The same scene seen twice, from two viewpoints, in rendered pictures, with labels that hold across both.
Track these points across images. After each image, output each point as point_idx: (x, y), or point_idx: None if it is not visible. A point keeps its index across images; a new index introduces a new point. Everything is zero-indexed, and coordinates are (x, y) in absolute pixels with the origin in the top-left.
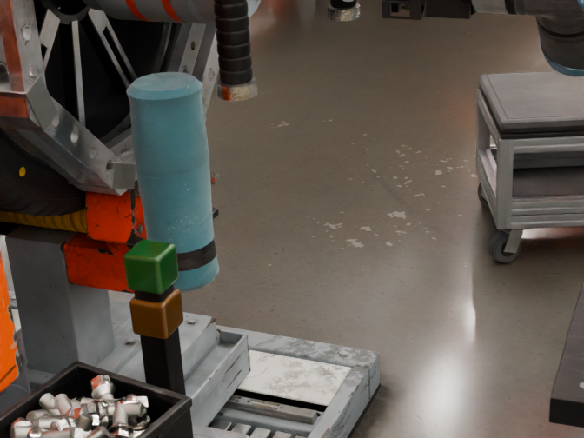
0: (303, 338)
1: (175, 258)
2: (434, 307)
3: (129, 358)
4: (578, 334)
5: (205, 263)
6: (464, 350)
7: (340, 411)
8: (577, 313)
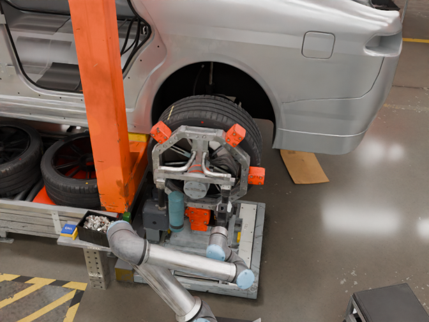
0: (276, 277)
1: (127, 218)
2: (306, 309)
3: (207, 235)
4: (216, 318)
5: (172, 228)
6: (282, 319)
7: (225, 287)
8: (227, 318)
